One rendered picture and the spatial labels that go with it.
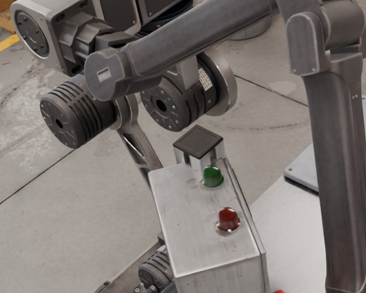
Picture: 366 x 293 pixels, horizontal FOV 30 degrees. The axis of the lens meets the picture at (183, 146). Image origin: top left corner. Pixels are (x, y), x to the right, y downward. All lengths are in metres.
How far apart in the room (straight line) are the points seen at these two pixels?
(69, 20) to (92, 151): 2.10
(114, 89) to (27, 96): 2.68
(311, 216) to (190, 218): 0.88
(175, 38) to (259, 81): 2.48
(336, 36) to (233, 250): 0.27
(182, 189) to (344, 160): 0.19
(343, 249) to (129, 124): 1.22
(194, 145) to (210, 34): 0.17
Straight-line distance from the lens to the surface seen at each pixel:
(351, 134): 0.81
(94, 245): 2.78
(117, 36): 1.09
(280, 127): 3.12
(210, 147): 0.79
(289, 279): 1.49
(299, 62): 0.78
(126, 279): 2.32
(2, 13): 4.26
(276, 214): 1.62
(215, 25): 0.89
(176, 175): 0.80
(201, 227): 0.74
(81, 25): 1.11
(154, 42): 0.97
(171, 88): 1.43
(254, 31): 3.72
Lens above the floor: 2.03
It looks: 41 degrees down
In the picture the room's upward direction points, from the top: 12 degrees counter-clockwise
